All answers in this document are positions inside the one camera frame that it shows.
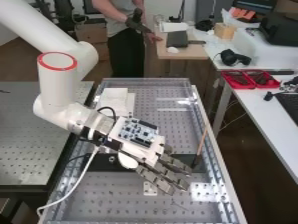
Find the person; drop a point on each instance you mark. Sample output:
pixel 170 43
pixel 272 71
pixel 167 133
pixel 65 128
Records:
pixel 124 46

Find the wooden desk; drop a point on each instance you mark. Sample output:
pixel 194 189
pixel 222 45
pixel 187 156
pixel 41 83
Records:
pixel 187 53

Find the thin stick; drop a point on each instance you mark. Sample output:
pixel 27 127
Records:
pixel 203 141

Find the white desk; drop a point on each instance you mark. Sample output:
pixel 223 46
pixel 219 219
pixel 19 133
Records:
pixel 267 133
pixel 267 55

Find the cardboard box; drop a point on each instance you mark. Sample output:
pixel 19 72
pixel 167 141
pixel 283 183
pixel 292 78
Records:
pixel 91 36

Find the black plate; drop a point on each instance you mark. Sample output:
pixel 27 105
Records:
pixel 101 163

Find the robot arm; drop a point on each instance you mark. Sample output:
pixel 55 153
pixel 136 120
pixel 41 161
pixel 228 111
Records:
pixel 27 20

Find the small black device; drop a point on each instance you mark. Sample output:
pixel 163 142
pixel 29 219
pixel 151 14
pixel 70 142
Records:
pixel 269 96

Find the white computer mouse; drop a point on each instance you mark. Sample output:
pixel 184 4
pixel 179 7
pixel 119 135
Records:
pixel 174 50

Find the small wooden box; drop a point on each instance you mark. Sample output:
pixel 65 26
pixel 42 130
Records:
pixel 226 31

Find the black keyboard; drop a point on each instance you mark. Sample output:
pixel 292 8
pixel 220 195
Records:
pixel 291 106

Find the black bag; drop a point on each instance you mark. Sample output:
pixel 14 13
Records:
pixel 281 30

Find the red tray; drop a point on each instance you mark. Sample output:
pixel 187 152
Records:
pixel 267 79
pixel 238 80

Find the black office chair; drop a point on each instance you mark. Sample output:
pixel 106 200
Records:
pixel 67 13

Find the black headphones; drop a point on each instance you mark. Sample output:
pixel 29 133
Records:
pixel 231 57

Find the clear box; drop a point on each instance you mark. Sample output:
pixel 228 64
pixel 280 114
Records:
pixel 178 100

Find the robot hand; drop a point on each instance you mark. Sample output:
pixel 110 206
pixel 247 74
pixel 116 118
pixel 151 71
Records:
pixel 138 140

